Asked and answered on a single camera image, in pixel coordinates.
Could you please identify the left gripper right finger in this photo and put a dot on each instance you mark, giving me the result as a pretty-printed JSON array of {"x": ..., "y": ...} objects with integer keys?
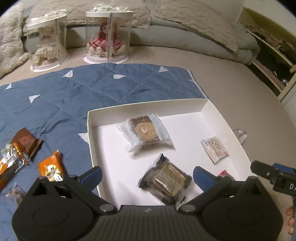
[{"x": 213, "y": 187}]

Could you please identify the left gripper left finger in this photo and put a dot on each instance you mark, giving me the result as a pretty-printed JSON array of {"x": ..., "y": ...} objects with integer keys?
[{"x": 82, "y": 187}]

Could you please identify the small red candy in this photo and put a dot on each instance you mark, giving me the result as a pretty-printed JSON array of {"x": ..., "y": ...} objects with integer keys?
[{"x": 224, "y": 173}]

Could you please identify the white cookie snack packet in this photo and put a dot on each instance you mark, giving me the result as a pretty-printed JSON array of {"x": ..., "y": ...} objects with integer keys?
[{"x": 215, "y": 149}]

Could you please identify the dark foil cake packet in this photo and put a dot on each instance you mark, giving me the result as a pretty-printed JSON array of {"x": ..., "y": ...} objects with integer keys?
[{"x": 165, "y": 181}]

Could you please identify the small clear candy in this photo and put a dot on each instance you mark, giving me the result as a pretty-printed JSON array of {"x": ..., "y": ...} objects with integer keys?
[{"x": 16, "y": 194}]

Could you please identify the brown foil snack packet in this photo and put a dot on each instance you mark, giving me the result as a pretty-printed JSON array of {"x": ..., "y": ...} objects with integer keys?
[{"x": 27, "y": 142}]

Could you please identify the orange barcode snack packet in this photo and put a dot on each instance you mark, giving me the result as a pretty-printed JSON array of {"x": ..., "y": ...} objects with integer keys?
[{"x": 12, "y": 160}]

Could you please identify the clear round pastry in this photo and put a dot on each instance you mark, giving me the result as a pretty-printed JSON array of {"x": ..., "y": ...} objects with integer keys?
[{"x": 144, "y": 131}]

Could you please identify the person's hand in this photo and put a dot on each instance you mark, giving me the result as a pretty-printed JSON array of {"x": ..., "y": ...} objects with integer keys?
[{"x": 291, "y": 220}]

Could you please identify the white cardboard tray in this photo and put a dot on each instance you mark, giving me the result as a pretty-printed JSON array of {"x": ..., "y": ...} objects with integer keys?
[{"x": 188, "y": 121}]

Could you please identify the blue quilted triangle mat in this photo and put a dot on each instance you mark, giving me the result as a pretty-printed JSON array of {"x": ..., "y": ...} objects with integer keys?
[{"x": 54, "y": 108}]

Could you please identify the wooden right shelf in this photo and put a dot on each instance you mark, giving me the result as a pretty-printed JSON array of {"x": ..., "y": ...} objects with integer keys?
[{"x": 275, "y": 63}]

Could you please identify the white fluffy pillow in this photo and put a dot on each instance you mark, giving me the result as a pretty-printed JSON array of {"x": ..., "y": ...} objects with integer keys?
[{"x": 12, "y": 52}]

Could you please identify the white doll display case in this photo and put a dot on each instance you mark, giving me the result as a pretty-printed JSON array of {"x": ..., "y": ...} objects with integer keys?
[{"x": 46, "y": 40}]

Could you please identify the red doll display case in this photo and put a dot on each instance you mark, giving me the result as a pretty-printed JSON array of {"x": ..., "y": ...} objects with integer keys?
[{"x": 108, "y": 29}]

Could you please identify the beige right pillow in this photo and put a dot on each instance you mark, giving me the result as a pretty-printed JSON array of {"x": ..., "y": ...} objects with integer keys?
[{"x": 200, "y": 17}]

